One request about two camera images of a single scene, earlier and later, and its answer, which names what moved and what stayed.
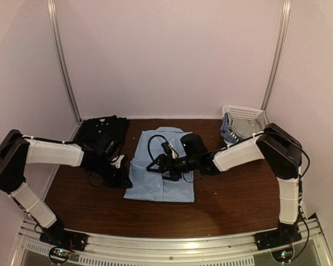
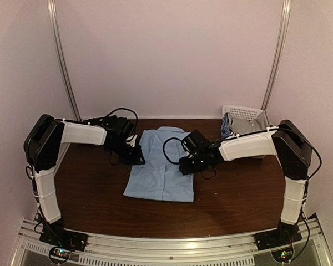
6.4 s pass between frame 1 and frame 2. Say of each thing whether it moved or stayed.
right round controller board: stayed
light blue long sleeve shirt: stayed
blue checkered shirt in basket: stayed
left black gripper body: moved
